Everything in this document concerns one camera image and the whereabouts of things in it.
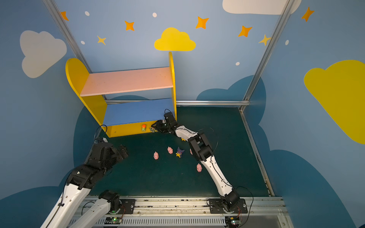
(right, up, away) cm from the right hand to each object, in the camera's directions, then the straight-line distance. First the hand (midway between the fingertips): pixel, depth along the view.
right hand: (153, 125), depth 104 cm
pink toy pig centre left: (+13, -16, -9) cm, 23 cm away
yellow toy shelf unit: (-16, +5, -14) cm, 22 cm away
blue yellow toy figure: (+22, -10, -3) cm, 24 cm away
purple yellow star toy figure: (+19, -18, -13) cm, 29 cm away
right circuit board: (+48, -48, -32) cm, 75 cm away
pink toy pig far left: (+4, -20, -12) cm, 23 cm away
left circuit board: (-13, -47, -33) cm, 59 cm away
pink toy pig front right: (+32, -26, -17) cm, 44 cm away
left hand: (-9, -12, -29) cm, 33 cm away
